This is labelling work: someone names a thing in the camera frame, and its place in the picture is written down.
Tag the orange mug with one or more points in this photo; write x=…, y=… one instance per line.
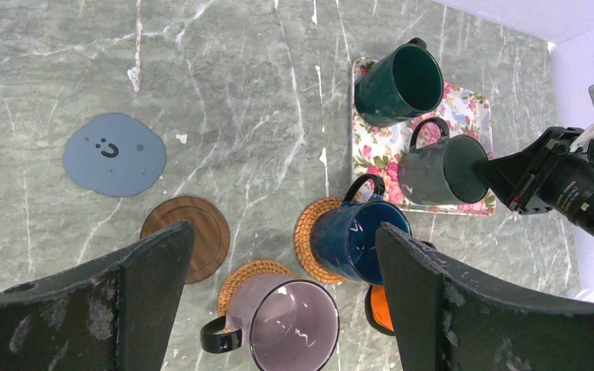
x=381, y=310

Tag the orange black round coaster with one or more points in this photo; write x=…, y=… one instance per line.
x=368, y=310

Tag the woven rattan coaster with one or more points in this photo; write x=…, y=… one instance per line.
x=243, y=273
x=301, y=236

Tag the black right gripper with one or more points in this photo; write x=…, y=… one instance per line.
x=545, y=176

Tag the grey green mug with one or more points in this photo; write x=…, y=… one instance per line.
x=442, y=173

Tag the blue round coaster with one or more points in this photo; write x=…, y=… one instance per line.
x=115, y=155

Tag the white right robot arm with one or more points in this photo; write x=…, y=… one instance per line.
x=547, y=175

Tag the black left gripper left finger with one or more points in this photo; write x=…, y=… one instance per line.
x=115, y=312

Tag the navy blue mug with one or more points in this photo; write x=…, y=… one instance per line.
x=343, y=240

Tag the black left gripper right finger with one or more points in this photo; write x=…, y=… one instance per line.
x=448, y=315

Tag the mauve grey mug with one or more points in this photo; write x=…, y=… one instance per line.
x=286, y=323

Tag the dark green mug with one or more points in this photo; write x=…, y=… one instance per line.
x=405, y=84

